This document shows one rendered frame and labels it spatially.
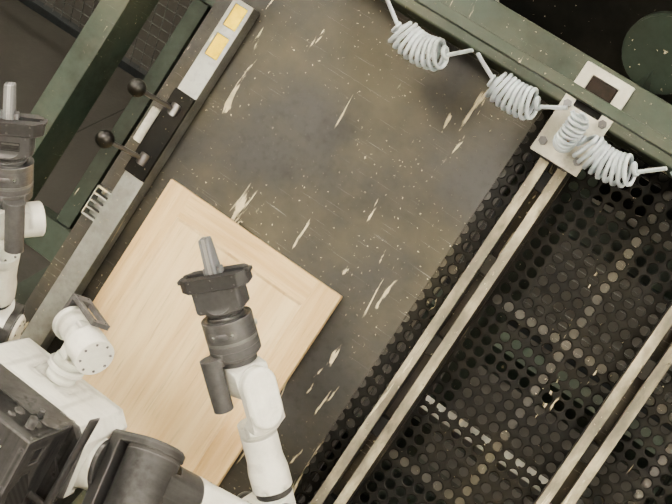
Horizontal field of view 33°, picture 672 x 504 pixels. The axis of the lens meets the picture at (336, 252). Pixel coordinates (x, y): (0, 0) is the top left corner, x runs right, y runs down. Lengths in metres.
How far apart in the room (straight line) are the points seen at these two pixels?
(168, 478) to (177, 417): 0.52
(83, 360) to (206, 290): 0.23
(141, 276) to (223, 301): 0.52
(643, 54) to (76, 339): 1.39
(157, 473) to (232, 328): 0.26
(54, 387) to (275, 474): 0.41
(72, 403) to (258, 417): 0.31
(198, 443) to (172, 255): 0.39
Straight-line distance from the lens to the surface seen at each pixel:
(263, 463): 1.99
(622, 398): 2.16
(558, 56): 2.16
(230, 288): 1.87
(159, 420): 2.37
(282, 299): 2.28
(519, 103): 2.02
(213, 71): 2.35
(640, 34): 2.59
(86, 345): 1.85
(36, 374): 1.92
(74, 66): 2.47
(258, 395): 1.91
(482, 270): 2.15
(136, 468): 1.83
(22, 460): 1.76
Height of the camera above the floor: 2.75
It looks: 36 degrees down
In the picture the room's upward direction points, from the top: 24 degrees clockwise
